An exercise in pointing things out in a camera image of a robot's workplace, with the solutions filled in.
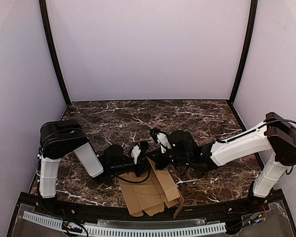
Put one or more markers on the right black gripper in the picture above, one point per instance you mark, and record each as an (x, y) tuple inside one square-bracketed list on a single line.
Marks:
[(161, 154)]

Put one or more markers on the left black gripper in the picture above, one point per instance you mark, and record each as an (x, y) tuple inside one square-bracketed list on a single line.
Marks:
[(141, 162)]

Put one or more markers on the brown cardboard box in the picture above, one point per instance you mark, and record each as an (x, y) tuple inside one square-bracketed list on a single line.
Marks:
[(152, 196)]

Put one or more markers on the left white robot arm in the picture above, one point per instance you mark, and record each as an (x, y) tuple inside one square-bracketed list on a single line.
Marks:
[(59, 138)]

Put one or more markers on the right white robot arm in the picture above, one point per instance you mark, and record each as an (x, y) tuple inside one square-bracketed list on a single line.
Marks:
[(274, 135)]

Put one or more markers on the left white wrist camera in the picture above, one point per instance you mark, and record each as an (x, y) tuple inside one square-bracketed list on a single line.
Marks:
[(136, 154)]

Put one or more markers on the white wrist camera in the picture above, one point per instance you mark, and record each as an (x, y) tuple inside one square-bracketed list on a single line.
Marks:
[(160, 138), (136, 154)]

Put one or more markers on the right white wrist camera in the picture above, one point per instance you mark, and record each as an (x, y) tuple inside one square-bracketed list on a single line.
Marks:
[(160, 138)]

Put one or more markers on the black front table rail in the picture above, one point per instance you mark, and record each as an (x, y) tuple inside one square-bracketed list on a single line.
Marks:
[(225, 211)]

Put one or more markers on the white slotted cable duct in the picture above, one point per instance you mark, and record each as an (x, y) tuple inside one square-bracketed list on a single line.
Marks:
[(110, 228)]

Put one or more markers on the right black frame post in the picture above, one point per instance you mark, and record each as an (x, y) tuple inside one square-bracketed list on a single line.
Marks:
[(245, 50)]

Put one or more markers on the black frame post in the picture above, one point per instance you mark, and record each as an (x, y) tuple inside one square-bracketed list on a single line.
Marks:
[(245, 50), (52, 51)]

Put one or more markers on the left black frame post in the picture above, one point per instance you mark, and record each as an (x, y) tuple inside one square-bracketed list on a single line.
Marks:
[(52, 51)]

